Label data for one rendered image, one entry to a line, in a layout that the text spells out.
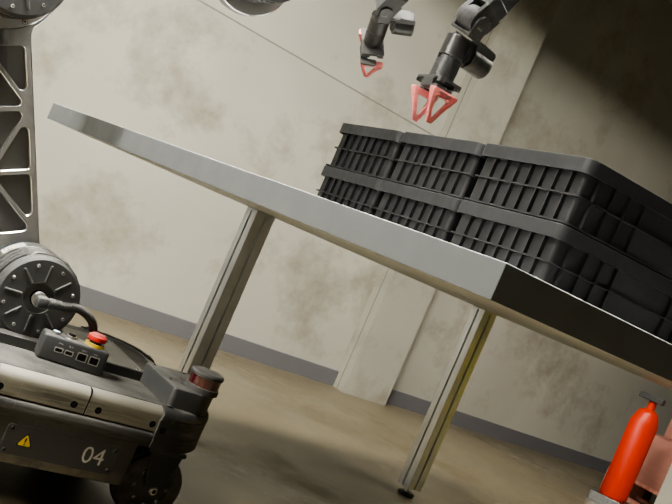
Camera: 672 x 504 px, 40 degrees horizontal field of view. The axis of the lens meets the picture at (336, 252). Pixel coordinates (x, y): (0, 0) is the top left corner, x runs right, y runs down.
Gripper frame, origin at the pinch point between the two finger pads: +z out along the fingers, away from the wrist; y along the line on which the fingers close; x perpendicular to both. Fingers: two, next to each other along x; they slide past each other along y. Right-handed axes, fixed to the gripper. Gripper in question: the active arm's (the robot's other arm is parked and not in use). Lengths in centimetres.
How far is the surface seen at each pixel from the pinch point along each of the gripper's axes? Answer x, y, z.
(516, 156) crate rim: 7, -50, 7
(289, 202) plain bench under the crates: 49, -66, 32
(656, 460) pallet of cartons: -322, 183, 67
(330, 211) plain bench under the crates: 47, -76, 31
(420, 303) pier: -164, 224, 42
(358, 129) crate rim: 8.4, 10.3, 7.5
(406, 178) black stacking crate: 7.3, -18.1, 15.7
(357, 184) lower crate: 7.8, 0.1, 19.7
